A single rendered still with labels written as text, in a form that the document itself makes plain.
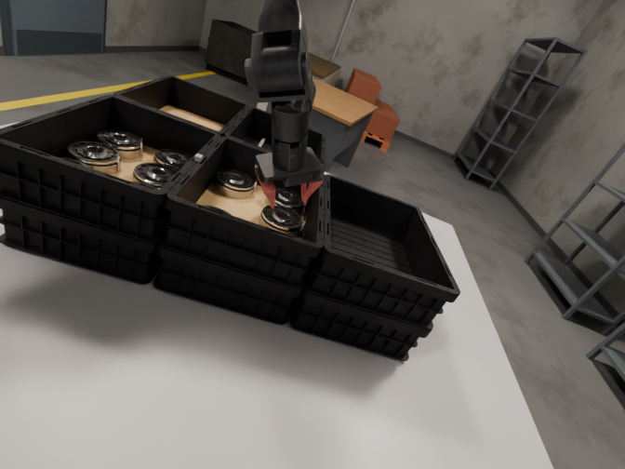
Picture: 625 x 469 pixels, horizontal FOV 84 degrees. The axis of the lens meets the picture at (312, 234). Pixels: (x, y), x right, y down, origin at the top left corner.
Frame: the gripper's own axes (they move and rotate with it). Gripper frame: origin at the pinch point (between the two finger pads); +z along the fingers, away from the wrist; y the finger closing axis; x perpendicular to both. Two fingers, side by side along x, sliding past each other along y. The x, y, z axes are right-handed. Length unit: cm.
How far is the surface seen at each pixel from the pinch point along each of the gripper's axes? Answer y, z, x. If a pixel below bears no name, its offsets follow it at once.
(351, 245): -19.0, 23.9, -3.8
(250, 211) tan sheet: 4.4, 16.6, -15.9
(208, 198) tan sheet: 13.6, 13.8, -20.2
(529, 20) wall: -552, 120, -430
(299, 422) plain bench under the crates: 7.6, 21.7, 32.0
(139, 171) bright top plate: 26.9, 6.2, -24.5
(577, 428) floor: -149, 154, 56
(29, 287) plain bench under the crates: 48.0, 11.9, -3.0
